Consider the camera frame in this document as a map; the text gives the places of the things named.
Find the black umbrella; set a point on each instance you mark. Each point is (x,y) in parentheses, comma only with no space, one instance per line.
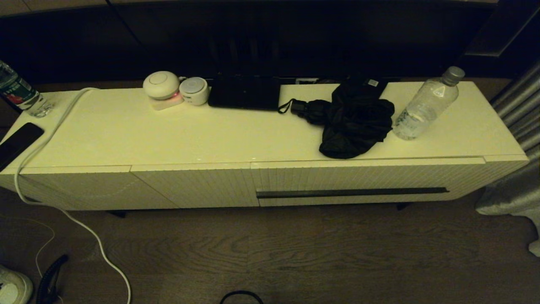
(354,126)

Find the white sneaker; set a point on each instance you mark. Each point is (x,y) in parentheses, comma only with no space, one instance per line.
(12,287)

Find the white power strip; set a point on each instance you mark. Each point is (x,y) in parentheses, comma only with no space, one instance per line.
(307,80)

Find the white flat charging base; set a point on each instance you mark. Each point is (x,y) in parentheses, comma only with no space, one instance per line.
(166,104)

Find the clear water bottle grey cap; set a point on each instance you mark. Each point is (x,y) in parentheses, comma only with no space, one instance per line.
(422,109)

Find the large black box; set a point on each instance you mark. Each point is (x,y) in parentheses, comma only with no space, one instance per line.
(244,95)

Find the small white round speaker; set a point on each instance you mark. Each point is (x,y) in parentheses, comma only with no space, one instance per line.
(194,90)

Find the black smartphone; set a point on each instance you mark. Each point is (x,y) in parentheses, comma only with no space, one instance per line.
(17,143)

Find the white low cabinet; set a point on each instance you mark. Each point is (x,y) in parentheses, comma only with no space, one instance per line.
(168,135)

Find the white dome shaped device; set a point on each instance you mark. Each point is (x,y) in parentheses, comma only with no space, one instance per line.
(160,84)

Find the water bottle with green label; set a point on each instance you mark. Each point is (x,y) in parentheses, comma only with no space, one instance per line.
(17,90)

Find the small black set-top box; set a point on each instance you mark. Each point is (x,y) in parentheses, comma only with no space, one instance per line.
(373,83)

